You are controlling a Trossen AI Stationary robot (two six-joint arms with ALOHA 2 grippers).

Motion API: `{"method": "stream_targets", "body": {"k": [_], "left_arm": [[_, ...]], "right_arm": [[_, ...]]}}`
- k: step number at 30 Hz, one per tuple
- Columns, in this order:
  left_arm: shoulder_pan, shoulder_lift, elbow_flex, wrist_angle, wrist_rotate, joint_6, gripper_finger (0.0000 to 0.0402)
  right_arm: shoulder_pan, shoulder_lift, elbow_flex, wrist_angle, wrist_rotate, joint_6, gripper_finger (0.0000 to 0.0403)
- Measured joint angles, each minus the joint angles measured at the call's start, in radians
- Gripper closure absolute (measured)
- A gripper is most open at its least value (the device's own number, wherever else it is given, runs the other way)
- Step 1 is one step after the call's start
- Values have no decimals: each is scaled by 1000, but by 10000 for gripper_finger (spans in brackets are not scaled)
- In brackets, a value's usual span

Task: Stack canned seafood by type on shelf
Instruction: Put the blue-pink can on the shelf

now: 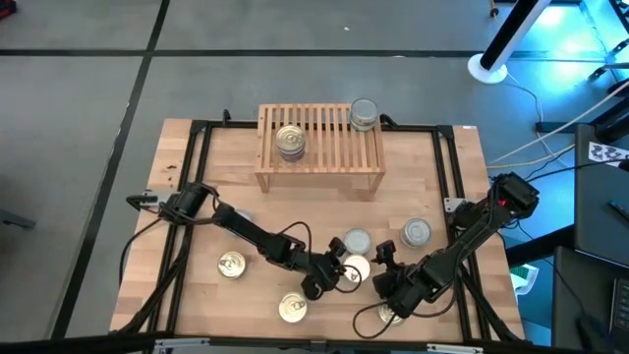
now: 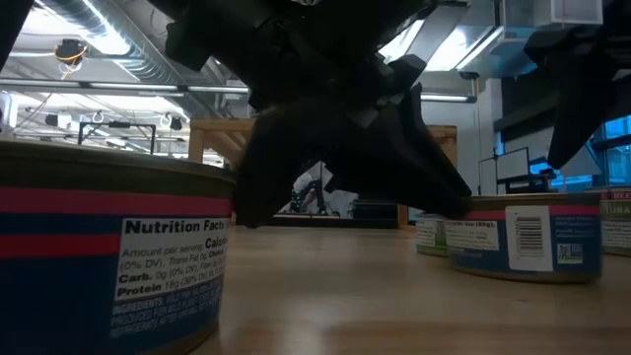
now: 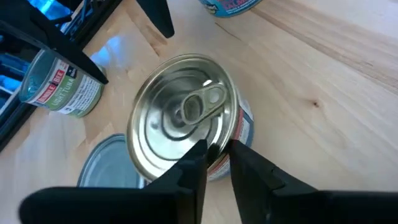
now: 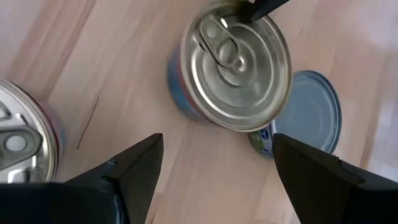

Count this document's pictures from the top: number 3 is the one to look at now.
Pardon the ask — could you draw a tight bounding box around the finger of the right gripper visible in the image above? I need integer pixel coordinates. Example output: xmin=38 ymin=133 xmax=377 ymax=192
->
xmin=136 ymin=0 xmax=175 ymax=39
xmin=0 ymin=0 xmax=109 ymax=85

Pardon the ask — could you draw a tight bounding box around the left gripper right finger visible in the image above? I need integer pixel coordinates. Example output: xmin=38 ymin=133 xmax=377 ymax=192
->
xmin=229 ymin=139 xmax=398 ymax=224

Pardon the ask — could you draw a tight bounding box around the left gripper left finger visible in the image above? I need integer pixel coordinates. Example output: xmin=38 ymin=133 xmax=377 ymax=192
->
xmin=18 ymin=139 xmax=208 ymax=224

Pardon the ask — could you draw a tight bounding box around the blue Wild Planet salmon can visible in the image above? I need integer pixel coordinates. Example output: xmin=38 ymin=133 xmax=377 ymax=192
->
xmin=126 ymin=53 xmax=255 ymax=183
xmin=198 ymin=0 xmax=264 ymax=19

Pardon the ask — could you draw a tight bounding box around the green Bumble Bee tuna can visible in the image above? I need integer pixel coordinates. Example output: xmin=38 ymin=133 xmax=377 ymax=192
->
xmin=19 ymin=49 xmax=106 ymax=118
xmin=76 ymin=133 xmax=147 ymax=189

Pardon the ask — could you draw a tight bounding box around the black aluminium frame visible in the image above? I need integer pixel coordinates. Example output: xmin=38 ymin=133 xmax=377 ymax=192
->
xmin=0 ymin=0 xmax=124 ymax=153

